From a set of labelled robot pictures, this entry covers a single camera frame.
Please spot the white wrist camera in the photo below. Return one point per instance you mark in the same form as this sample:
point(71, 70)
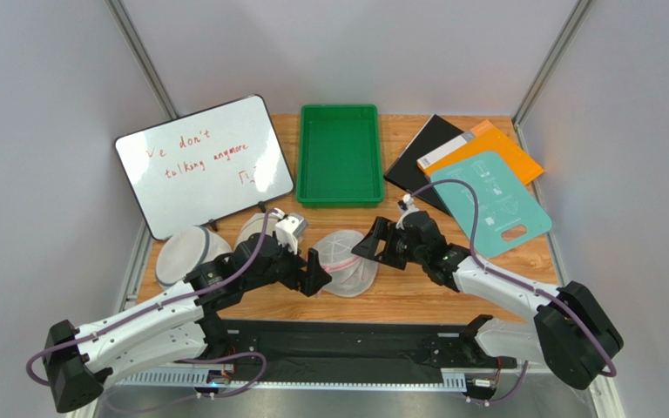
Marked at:
point(289, 230)
point(406, 206)

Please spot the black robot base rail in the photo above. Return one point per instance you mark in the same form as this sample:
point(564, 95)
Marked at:
point(303, 350)

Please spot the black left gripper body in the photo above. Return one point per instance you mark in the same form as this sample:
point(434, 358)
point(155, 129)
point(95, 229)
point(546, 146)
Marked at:
point(285, 267)

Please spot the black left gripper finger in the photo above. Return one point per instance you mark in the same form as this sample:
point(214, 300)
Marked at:
point(310, 287)
point(314, 268)

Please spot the teal plastic board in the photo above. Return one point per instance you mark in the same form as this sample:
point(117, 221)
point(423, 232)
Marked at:
point(509, 215)

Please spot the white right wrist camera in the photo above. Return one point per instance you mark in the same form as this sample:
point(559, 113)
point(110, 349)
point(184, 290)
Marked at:
point(406, 206)

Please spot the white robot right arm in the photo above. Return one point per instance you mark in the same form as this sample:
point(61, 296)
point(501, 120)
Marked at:
point(563, 328)

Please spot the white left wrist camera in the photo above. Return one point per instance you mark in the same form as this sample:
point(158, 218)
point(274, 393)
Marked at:
point(289, 230)

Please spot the whiteboard with red writing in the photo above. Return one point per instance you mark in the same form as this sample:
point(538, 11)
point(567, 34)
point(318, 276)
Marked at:
point(205, 166)

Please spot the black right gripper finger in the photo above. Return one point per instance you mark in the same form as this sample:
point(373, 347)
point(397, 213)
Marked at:
point(383, 228)
point(371, 247)

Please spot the green plastic tray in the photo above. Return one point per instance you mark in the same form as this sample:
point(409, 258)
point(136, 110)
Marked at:
point(339, 157)

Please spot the white mesh laundry bag pink zipper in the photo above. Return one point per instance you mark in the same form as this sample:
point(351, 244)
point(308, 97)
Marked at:
point(351, 275)

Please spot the orange notebook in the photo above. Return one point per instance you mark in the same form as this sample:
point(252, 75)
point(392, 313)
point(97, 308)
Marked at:
point(484, 137)

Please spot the white slotted cable duct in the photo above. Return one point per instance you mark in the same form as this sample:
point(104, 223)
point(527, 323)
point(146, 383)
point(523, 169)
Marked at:
point(175, 377)

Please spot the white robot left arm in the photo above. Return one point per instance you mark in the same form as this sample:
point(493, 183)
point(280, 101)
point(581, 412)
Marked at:
point(180, 324)

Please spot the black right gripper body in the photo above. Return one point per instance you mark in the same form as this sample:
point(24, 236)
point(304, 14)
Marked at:
point(390, 244)

